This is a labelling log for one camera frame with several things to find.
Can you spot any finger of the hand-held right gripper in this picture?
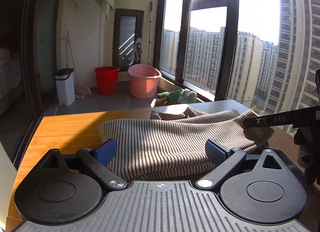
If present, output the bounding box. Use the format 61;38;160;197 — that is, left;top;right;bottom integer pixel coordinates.
243;115;274;129

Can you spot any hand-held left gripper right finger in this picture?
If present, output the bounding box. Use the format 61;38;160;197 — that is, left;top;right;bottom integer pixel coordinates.
196;139;291;190

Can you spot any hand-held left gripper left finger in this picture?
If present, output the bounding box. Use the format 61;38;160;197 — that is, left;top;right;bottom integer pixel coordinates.
37;139;128;190

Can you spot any striped knit garment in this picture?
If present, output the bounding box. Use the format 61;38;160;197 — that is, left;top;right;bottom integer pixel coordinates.
99;106;312;232

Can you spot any light green knitted slipper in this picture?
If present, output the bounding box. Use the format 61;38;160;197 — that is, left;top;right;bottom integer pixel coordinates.
177;89;198;104

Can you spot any straw broom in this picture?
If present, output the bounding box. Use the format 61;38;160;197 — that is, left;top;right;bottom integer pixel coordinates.
66;30;92;97

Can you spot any red plastic bucket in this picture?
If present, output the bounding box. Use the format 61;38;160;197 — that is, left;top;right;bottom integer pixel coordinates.
94;66;120;95

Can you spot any green plush toy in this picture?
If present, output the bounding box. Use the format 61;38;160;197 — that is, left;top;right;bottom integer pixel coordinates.
156;91;182;106

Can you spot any white trash bin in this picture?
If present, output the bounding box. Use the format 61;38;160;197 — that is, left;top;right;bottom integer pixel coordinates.
54;68;76;107

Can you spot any pink plastic basin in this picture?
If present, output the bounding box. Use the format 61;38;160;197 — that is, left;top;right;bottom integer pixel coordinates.
128;64;162;100

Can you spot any large balcony window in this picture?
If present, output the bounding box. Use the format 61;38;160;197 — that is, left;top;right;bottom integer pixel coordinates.
154;0;320;145

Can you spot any hanging grey cloth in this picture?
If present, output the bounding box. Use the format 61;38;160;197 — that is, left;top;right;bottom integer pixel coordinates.
132;38;143;63

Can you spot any dark framed inner window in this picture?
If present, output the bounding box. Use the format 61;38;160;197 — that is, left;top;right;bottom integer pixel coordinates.
112;8;145;67

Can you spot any mop pole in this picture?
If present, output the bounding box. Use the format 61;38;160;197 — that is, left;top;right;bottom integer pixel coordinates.
147;1;153;66

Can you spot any sliding glass door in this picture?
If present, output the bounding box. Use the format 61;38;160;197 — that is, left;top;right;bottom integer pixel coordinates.
21;0;63;120

